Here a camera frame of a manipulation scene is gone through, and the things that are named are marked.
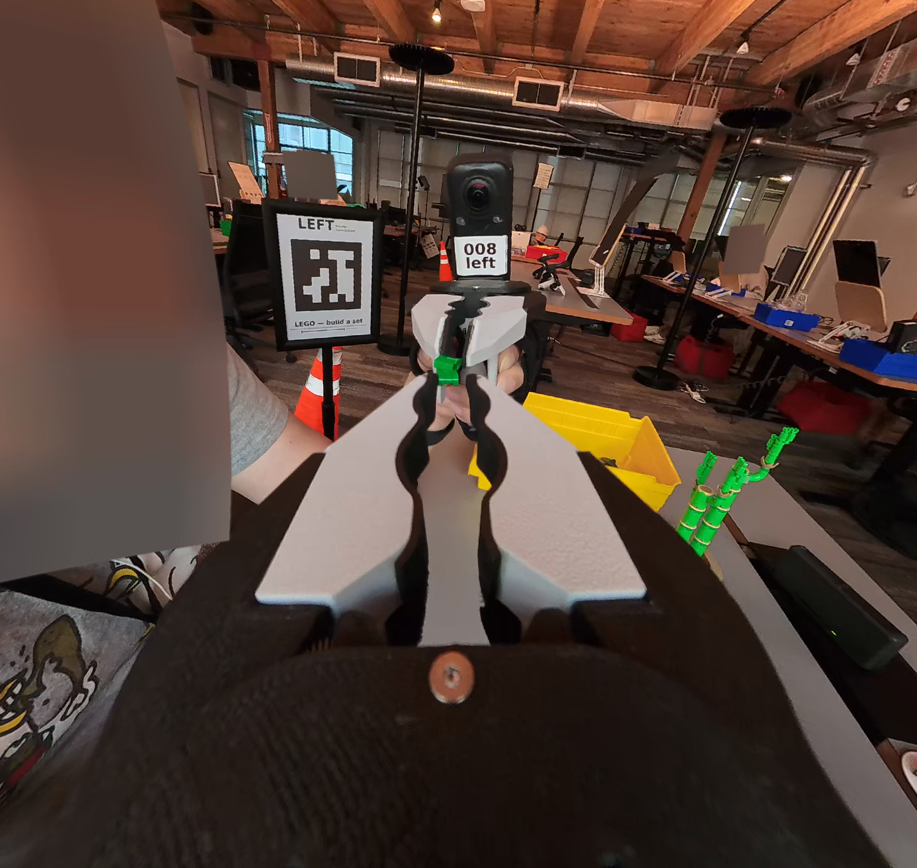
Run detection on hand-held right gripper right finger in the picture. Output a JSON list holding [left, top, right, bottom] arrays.
[[466, 372, 649, 646]]

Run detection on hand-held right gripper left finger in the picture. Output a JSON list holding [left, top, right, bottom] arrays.
[[254, 372, 439, 647]]

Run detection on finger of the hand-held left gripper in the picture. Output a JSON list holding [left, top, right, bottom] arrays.
[[462, 298, 529, 382], [410, 294, 467, 382]]

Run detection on person's left forearm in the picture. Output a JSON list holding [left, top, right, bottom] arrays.
[[233, 410, 474, 507]]

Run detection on green lego bamboo model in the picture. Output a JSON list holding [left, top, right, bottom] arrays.
[[673, 425, 800, 557]]

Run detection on person's left hand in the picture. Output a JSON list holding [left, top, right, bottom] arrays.
[[410, 341, 534, 446]]

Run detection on yellow plastic bin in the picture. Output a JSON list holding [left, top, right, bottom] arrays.
[[469, 392, 682, 512]]

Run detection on marker sign stand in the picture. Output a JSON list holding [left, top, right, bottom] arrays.
[[261, 198, 386, 443]]

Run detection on large orange traffic cone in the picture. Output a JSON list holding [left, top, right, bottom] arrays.
[[294, 347, 341, 439]]

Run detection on black disc-top stand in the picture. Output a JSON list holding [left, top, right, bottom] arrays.
[[377, 43, 456, 357]]

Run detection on red bag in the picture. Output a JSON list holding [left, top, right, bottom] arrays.
[[777, 381, 885, 434], [675, 336, 735, 380]]

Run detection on black speaker box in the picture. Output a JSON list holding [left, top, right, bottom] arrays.
[[777, 546, 909, 670]]

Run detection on blue plastic bin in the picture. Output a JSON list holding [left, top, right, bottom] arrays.
[[838, 338, 917, 381], [752, 301, 819, 332]]

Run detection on metal air duct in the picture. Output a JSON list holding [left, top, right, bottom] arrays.
[[287, 59, 717, 131]]

